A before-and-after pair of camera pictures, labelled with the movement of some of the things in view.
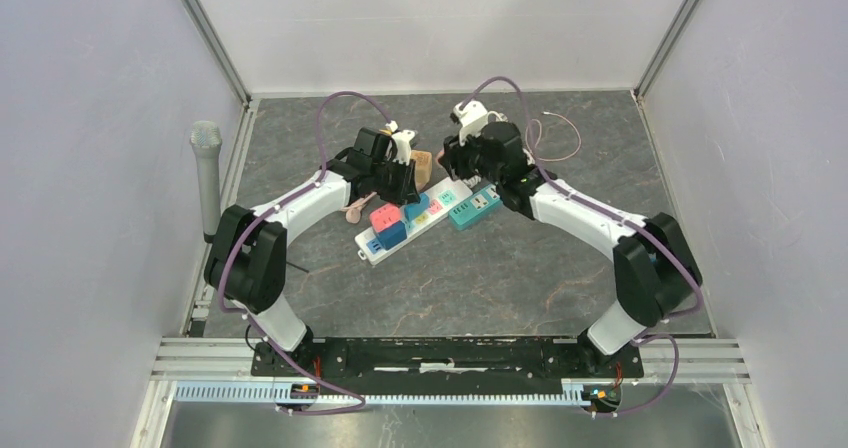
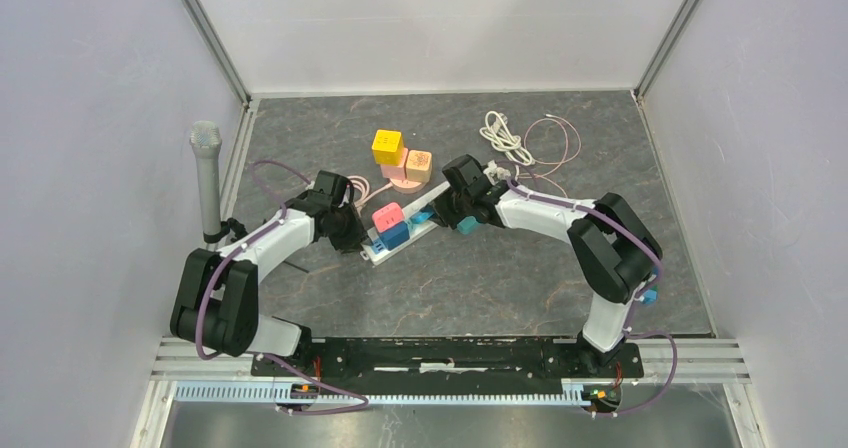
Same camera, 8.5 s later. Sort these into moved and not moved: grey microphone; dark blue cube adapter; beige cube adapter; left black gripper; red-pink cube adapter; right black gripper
Moved: right black gripper; left black gripper
Not moved: beige cube adapter; grey microphone; red-pink cube adapter; dark blue cube adapter
